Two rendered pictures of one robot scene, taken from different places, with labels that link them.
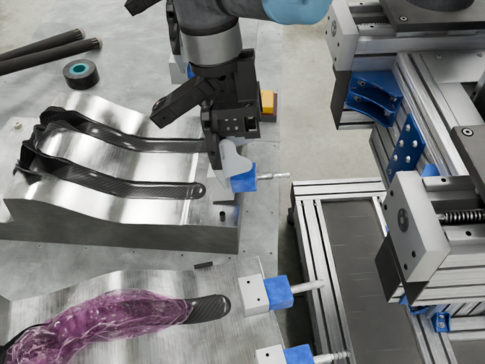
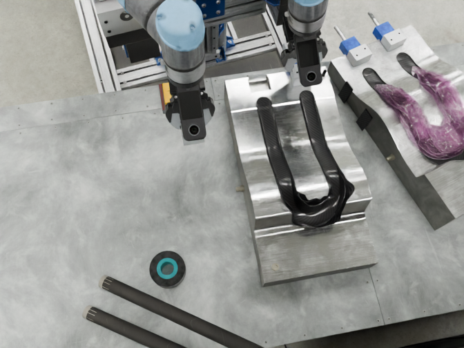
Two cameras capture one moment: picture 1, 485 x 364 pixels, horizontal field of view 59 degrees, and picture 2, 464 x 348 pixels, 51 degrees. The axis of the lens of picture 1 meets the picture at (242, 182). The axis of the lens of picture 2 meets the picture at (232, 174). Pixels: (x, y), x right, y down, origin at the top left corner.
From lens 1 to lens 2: 1.11 m
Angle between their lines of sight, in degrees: 49
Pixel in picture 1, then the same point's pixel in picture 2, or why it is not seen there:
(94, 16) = (40, 320)
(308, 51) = not seen: outside the picture
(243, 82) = not seen: hidden behind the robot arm
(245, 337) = (380, 56)
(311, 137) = not seen: hidden behind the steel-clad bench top
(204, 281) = (358, 84)
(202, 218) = (326, 86)
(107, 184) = (320, 154)
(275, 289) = (352, 45)
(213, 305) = (368, 77)
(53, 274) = (373, 189)
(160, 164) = (288, 127)
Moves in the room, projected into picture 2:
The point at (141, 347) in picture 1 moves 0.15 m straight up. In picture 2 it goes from (414, 92) to (440, 56)
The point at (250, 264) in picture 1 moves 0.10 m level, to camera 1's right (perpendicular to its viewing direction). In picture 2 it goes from (337, 63) to (326, 32)
